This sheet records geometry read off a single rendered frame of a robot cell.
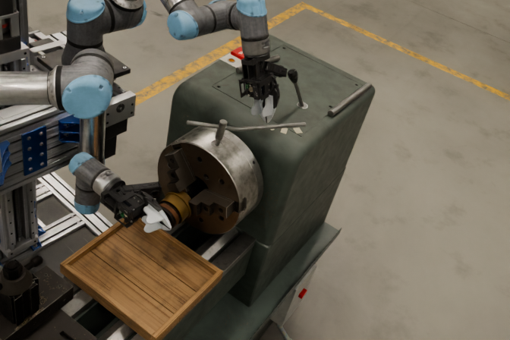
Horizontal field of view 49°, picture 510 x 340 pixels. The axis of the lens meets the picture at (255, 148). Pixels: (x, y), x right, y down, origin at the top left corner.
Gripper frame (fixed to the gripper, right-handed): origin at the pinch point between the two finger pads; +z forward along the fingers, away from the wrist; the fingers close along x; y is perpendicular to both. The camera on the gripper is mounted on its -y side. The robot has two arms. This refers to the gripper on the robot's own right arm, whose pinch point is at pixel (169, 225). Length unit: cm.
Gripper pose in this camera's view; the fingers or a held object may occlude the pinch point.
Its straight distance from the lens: 159.2
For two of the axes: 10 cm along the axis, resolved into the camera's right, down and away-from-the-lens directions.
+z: 7.8, 5.2, -3.4
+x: 2.4, -7.6, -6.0
